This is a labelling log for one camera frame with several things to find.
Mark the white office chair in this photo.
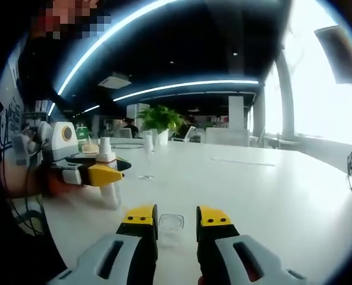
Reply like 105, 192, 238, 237
171, 126, 196, 142

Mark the green potted plant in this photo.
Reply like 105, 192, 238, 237
137, 104, 188, 145

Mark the person's dark shirt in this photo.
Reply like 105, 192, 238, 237
0, 29, 67, 285

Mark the storage shelf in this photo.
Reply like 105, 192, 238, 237
23, 99, 54, 125

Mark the black cable coil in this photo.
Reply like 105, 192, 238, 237
110, 142, 146, 149

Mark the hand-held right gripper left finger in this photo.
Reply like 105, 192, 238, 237
46, 203, 159, 285

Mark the dark hanging monitor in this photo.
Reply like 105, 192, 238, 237
314, 25, 352, 86

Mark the straight ceiling light strip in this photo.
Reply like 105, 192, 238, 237
112, 79, 260, 102

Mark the green box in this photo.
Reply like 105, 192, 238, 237
76, 127, 89, 149

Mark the long curved ceiling light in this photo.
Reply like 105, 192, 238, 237
56, 0, 180, 96

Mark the white pump bottle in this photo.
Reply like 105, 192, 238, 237
95, 136, 121, 211

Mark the tan wooden box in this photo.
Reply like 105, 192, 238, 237
83, 142, 101, 155

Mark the white side table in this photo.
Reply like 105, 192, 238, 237
266, 135, 303, 149

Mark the black wrist strap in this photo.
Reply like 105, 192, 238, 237
40, 169, 55, 197

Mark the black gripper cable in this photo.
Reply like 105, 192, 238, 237
2, 142, 46, 235

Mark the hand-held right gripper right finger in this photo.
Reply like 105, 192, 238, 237
196, 205, 310, 285

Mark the ceiling air vent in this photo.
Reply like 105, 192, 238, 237
98, 75, 132, 90

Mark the small square clear cover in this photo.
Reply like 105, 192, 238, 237
158, 213, 185, 249

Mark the person's left hand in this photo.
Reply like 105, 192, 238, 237
49, 177, 85, 196

